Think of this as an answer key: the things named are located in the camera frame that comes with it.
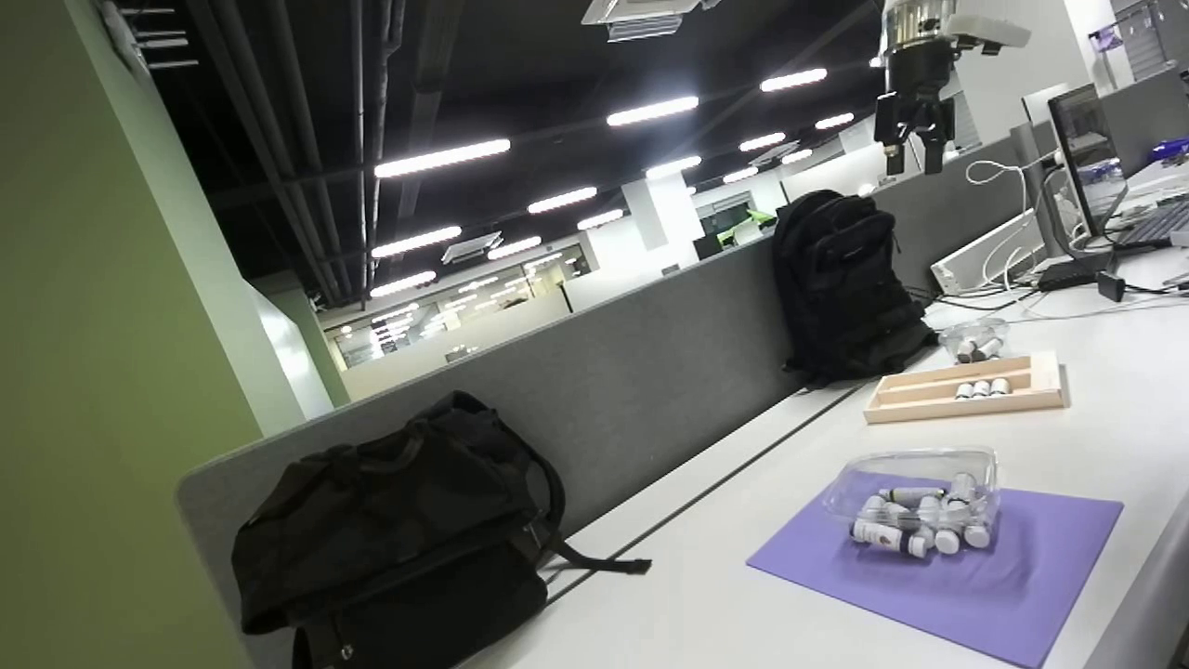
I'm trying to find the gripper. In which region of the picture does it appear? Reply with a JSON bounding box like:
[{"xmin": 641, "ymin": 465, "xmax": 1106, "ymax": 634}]
[{"xmin": 873, "ymin": 40, "xmax": 959, "ymax": 178}]

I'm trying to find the wooden tray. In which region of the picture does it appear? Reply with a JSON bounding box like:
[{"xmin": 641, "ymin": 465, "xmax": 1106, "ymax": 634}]
[{"xmin": 863, "ymin": 349, "xmax": 1070, "ymax": 426}]

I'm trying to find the heap of small bottles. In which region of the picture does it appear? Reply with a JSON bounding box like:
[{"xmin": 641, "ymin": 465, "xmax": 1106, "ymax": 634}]
[{"xmin": 849, "ymin": 472, "xmax": 993, "ymax": 559}]

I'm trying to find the white flat device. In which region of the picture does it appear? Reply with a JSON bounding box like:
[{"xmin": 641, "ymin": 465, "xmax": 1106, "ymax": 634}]
[{"xmin": 930, "ymin": 208, "xmax": 1048, "ymax": 297}]

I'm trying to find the black upright backpack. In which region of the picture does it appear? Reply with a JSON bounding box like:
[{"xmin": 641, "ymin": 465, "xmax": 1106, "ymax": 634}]
[{"xmin": 770, "ymin": 189, "xmax": 940, "ymax": 388}]

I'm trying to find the monitor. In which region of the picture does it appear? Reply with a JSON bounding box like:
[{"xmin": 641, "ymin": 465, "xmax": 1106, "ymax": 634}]
[{"xmin": 1047, "ymin": 83, "xmax": 1131, "ymax": 240}]

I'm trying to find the small clear plastic bowl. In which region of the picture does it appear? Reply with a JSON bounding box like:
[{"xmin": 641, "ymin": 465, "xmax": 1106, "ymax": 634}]
[{"xmin": 937, "ymin": 317, "xmax": 1012, "ymax": 366}]

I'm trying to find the black power brick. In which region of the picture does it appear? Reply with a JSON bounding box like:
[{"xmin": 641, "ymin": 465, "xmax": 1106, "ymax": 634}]
[{"xmin": 1037, "ymin": 257, "xmax": 1113, "ymax": 293}]

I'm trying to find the black keyboard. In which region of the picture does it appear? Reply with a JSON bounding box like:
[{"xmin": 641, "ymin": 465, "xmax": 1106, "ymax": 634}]
[{"xmin": 1110, "ymin": 195, "xmax": 1189, "ymax": 252}]

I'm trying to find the large clear plastic container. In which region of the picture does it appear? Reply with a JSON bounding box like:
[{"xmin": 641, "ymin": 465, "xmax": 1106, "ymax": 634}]
[{"xmin": 821, "ymin": 446, "xmax": 1003, "ymax": 559}]

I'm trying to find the grey desk partition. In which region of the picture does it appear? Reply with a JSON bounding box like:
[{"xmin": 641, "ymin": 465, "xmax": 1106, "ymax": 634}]
[{"xmin": 176, "ymin": 135, "xmax": 1030, "ymax": 669}]

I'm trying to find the purple mat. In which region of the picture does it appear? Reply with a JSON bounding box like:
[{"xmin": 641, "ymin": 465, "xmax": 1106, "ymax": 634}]
[{"xmin": 745, "ymin": 470, "xmax": 1126, "ymax": 669}]

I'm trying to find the dark floppy backpack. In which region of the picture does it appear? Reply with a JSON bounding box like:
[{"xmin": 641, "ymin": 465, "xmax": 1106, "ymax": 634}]
[{"xmin": 229, "ymin": 389, "xmax": 653, "ymax": 669}]

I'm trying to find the white cable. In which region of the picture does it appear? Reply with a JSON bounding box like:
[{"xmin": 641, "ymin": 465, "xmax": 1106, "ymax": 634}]
[{"xmin": 964, "ymin": 153, "xmax": 1069, "ymax": 296}]

